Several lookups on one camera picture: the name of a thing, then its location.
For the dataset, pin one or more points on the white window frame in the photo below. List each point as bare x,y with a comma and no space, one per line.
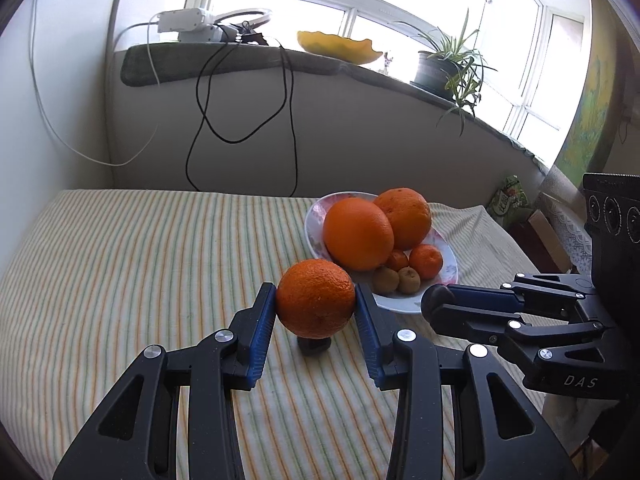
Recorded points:
356,2

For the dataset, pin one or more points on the yellow bowl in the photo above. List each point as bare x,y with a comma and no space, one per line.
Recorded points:
335,47

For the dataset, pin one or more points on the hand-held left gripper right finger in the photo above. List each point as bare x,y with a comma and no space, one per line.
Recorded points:
367,340

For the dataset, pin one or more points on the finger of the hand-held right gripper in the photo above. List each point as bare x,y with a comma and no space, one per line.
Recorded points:
475,327
480,296

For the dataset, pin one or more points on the white lace cloth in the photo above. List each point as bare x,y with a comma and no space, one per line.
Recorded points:
565,215

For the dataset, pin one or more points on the green packet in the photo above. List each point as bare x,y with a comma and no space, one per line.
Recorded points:
507,200

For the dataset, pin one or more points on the grey stone window sill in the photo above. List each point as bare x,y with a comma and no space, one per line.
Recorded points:
165,62

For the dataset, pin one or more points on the small black object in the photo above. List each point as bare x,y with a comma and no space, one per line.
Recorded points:
314,346

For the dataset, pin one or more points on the large tangerine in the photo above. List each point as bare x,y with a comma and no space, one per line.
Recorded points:
426,260

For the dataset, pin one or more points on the striped cloth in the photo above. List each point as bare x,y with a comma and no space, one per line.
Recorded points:
125,270

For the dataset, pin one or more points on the potted green plant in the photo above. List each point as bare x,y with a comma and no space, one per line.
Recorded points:
432,70

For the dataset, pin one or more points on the cardboard box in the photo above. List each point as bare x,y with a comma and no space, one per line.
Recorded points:
542,240

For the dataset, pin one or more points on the medium round orange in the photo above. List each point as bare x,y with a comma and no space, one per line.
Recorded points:
315,297

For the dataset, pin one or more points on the brown kiwi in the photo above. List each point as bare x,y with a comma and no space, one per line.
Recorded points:
386,280
409,280

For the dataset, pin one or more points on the rough-skinned large orange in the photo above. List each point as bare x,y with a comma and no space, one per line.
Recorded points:
407,215

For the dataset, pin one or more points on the smooth large orange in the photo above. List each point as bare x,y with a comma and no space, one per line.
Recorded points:
357,232

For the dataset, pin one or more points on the white floral plate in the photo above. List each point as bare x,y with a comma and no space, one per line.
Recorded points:
316,220

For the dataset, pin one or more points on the small tangerine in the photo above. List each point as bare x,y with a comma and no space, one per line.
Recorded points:
398,260

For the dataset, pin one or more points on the small flower figurine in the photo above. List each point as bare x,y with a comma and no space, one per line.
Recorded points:
387,62

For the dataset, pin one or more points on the yellow-green wall poster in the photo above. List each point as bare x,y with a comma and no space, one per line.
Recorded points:
590,120

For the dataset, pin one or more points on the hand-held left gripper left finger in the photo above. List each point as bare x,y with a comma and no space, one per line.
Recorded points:
260,340

